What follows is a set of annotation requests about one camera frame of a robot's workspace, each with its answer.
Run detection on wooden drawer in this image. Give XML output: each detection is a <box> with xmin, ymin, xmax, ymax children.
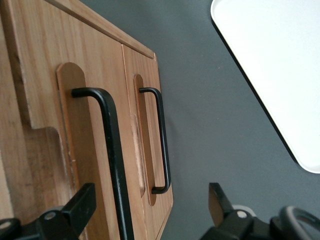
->
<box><xmin>121</xmin><ymin>43</ymin><xmax>175</xmax><ymax>240</ymax></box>
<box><xmin>4</xmin><ymin>0</ymin><xmax>146</xmax><ymax>240</ymax></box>

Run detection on wooden drawer cabinet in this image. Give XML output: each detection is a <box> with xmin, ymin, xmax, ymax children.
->
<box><xmin>0</xmin><ymin>0</ymin><xmax>157</xmax><ymax>240</ymax></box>

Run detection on wooden drawer, clean handle plate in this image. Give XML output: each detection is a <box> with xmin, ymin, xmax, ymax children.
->
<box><xmin>121</xmin><ymin>43</ymin><xmax>175</xmax><ymax>240</ymax></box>

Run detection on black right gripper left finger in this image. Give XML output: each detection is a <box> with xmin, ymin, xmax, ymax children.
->
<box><xmin>36</xmin><ymin>182</ymin><xmax>98</xmax><ymax>240</ymax></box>

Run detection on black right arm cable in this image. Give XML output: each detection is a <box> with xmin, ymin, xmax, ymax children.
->
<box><xmin>269</xmin><ymin>205</ymin><xmax>320</xmax><ymax>240</ymax></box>

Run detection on short black drawer handle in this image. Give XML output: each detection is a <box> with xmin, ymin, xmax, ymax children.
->
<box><xmin>138</xmin><ymin>87</ymin><xmax>172</xmax><ymax>195</ymax></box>

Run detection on beige plastic tray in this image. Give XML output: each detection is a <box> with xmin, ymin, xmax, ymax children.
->
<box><xmin>209</xmin><ymin>0</ymin><xmax>320</xmax><ymax>175</ymax></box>

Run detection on long black drawer handle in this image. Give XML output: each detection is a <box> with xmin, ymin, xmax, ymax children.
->
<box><xmin>71</xmin><ymin>87</ymin><xmax>136</xmax><ymax>240</ymax></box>

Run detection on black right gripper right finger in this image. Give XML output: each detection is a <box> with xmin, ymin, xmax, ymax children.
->
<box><xmin>201</xmin><ymin>182</ymin><xmax>255</xmax><ymax>240</ymax></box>

